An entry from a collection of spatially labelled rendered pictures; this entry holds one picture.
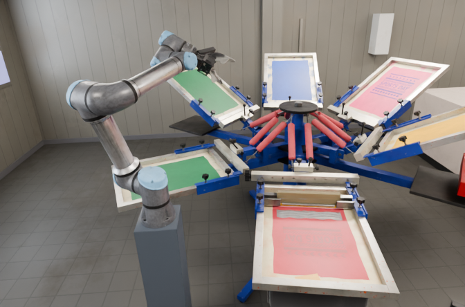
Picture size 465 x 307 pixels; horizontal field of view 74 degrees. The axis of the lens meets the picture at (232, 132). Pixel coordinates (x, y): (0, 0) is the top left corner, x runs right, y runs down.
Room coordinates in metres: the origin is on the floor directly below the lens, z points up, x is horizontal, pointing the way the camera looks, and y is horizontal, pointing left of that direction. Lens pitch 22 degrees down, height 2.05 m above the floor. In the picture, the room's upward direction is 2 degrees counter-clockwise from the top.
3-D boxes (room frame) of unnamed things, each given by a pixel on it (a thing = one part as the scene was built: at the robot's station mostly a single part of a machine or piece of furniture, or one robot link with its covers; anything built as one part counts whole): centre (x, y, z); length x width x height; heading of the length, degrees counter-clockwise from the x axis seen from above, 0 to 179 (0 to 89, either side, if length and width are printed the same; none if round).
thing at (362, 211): (1.52, -0.71, 0.97); 0.30 x 0.05 x 0.07; 173
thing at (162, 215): (1.14, 0.34, 1.25); 0.15 x 0.15 x 0.10
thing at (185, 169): (2.01, 0.30, 1.05); 1.08 x 0.61 x 0.23; 113
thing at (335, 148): (2.36, -0.53, 0.99); 0.82 x 0.79 x 0.12; 173
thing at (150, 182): (1.15, 0.35, 1.37); 0.13 x 0.12 x 0.14; 56
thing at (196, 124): (2.77, 0.00, 0.91); 1.34 x 0.41 x 0.08; 53
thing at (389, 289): (1.31, -0.40, 0.97); 0.79 x 0.58 x 0.04; 173
